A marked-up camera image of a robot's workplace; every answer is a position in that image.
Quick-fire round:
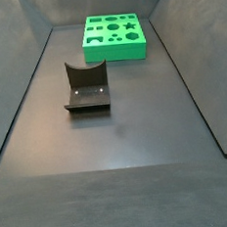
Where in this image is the green shape sorter block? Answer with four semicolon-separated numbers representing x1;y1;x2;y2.
82;13;147;63

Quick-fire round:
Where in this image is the black curved bracket stand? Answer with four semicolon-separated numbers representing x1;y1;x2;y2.
65;61;111;112

